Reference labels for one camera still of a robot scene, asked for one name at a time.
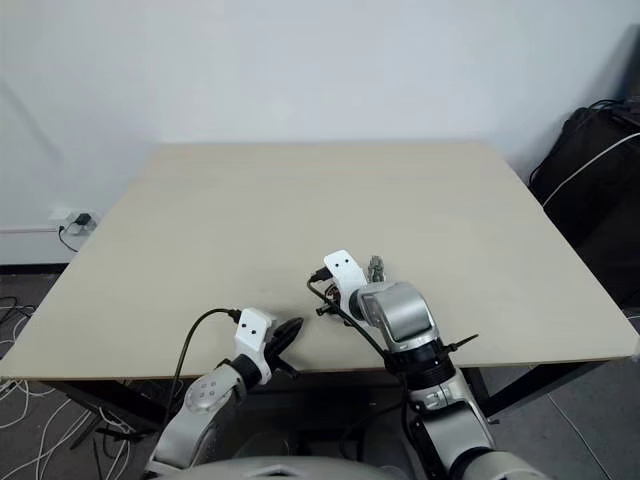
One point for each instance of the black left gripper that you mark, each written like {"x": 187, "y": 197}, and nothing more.
{"x": 278, "y": 352}

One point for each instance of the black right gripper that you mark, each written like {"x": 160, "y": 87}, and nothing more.
{"x": 339, "y": 304}

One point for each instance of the gray finned motor rotor cover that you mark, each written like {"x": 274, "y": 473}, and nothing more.
{"x": 376, "y": 268}

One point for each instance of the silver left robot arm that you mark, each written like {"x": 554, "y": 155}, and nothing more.
{"x": 200, "y": 400}

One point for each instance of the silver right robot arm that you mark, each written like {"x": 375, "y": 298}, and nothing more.
{"x": 400, "y": 315}

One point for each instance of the black zip tie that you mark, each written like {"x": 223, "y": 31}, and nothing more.
{"x": 460, "y": 344}

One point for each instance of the gray robot torso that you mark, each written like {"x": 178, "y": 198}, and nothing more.
{"x": 275, "y": 462}

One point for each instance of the black power adapter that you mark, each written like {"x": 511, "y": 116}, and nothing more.
{"x": 81, "y": 220}

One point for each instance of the black bag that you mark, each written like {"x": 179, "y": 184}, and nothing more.
{"x": 595, "y": 210}

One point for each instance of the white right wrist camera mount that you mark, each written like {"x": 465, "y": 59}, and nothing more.
{"x": 345, "y": 272}

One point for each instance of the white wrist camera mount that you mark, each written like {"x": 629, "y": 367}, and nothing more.
{"x": 345, "y": 272}
{"x": 254, "y": 332}

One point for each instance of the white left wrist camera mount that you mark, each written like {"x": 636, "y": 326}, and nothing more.
{"x": 254, "y": 332}

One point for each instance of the black table frame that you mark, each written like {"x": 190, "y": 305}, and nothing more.
{"x": 489, "y": 395}

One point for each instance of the white wall socket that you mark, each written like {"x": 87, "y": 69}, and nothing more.
{"x": 60, "y": 216}

